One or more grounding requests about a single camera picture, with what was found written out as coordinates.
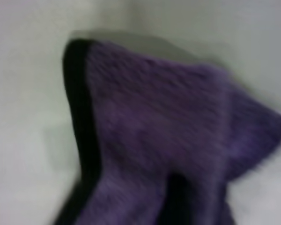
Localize purple cloth with black trim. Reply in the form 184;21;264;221
52;38;281;225

